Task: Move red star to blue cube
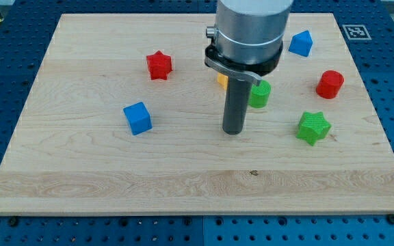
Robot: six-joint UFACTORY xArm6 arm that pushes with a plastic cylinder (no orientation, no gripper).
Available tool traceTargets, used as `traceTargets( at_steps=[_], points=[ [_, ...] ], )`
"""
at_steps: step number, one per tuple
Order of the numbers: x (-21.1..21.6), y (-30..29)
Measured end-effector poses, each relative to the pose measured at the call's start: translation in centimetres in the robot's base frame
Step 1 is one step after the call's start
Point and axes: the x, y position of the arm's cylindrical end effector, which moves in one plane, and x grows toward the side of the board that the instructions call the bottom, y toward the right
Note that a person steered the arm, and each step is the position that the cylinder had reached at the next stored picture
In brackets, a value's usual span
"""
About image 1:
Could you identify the wooden board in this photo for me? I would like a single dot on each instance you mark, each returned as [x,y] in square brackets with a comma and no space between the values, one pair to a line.
[72,152]

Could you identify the blue cube block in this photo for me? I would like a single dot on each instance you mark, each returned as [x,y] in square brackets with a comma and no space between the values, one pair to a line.
[138,118]

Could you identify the green cylinder block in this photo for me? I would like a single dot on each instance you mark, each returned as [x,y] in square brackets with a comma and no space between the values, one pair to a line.
[260,94]

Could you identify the green star block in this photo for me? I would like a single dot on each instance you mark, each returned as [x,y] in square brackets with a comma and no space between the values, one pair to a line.
[313,127]

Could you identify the white fiducial marker tag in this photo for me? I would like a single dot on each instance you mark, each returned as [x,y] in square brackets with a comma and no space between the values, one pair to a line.
[356,32]

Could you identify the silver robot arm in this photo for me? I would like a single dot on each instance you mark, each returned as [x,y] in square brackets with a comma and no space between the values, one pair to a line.
[247,38]

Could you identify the blue pentagon block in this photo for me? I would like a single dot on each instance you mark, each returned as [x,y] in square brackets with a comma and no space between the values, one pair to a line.
[301,43]

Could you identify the red star block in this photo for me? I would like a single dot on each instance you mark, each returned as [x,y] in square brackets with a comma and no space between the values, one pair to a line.
[159,65]

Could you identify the red cylinder block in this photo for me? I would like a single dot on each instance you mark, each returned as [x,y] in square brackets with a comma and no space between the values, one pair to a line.
[329,84]

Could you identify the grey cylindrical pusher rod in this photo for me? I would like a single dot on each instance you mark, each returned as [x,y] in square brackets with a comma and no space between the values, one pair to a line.
[236,104]

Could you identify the yellow block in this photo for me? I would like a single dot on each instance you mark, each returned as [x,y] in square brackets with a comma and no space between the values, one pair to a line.
[222,80]

